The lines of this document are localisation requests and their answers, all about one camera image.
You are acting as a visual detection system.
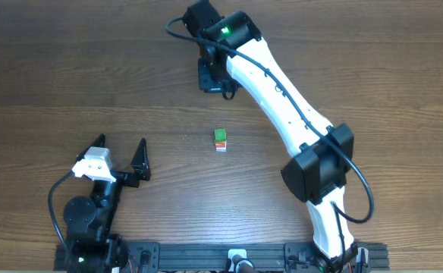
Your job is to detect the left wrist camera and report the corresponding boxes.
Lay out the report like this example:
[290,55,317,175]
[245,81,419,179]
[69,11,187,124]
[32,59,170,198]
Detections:
[71,146,117,184]

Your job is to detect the mounting rail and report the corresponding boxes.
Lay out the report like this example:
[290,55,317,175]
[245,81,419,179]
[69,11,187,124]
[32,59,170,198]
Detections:
[53,241,391,273]

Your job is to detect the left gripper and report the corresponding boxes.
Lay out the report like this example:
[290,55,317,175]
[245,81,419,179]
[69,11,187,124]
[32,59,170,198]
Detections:
[75,133,152,190]

